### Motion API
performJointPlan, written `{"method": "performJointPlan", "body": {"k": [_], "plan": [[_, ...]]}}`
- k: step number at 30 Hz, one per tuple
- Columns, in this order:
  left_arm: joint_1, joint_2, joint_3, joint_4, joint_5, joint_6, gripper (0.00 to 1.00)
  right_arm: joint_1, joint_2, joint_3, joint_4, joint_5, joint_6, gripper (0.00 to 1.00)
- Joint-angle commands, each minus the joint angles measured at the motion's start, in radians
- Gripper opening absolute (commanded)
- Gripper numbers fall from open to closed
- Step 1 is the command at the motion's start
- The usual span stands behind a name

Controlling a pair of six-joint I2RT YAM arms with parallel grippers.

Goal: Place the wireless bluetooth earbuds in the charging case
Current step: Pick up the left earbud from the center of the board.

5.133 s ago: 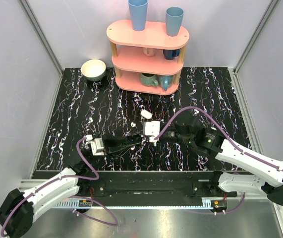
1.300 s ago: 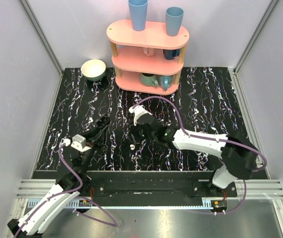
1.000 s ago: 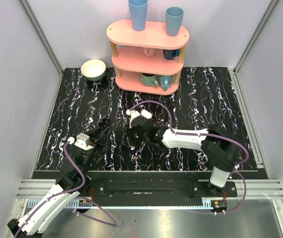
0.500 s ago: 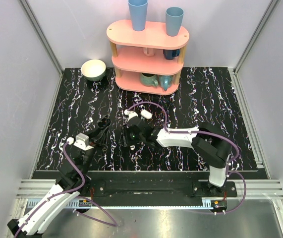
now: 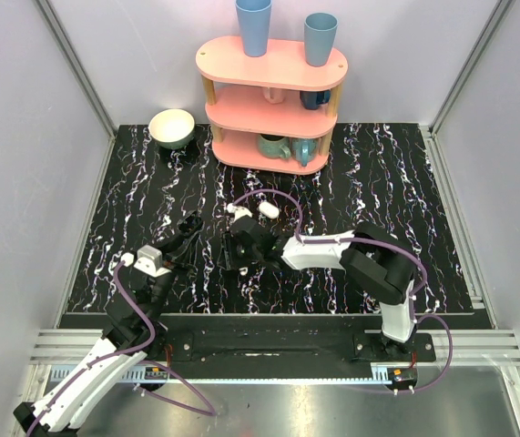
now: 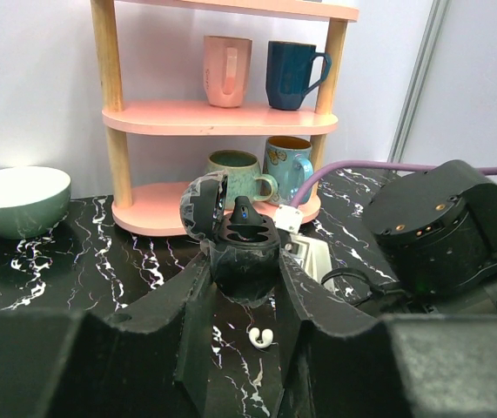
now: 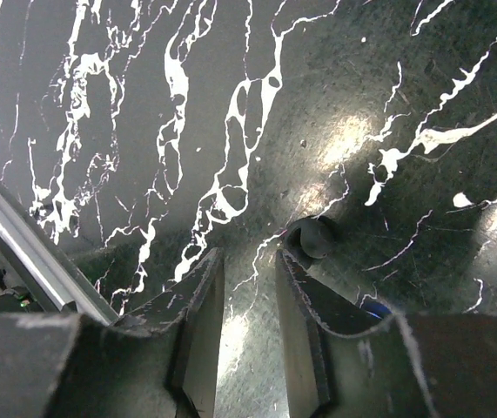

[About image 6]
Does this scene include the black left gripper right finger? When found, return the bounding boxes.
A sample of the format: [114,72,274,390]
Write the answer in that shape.
[276,253,497,417]

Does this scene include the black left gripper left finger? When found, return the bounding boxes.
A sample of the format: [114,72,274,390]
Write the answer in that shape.
[0,256,215,417]

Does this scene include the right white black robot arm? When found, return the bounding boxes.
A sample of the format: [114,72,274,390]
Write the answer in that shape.
[321,160,497,317]

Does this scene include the white earbud near front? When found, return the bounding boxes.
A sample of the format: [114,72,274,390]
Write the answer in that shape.
[248,327,274,349]

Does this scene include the pink three-tier wooden shelf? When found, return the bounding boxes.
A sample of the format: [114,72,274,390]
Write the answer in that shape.
[91,1,359,237]

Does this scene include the green white ceramic bowl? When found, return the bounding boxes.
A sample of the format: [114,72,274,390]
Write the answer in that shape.
[0,166,71,239]

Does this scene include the green speckled ceramic mug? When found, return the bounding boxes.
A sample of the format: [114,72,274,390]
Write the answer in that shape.
[205,150,278,210]

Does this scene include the blue butterfly ceramic mug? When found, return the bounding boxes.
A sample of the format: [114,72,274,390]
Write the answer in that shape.
[263,136,313,206]

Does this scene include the pink ceramic mug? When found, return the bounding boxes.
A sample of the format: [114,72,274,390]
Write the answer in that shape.
[203,36,252,108]

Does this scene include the dark blue ceramic mug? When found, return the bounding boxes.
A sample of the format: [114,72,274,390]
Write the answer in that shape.
[265,41,332,111]

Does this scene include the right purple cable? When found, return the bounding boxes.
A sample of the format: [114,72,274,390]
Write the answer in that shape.
[289,160,497,210]

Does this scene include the right aluminium corner post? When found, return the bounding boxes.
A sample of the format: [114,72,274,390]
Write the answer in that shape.
[388,0,451,163]

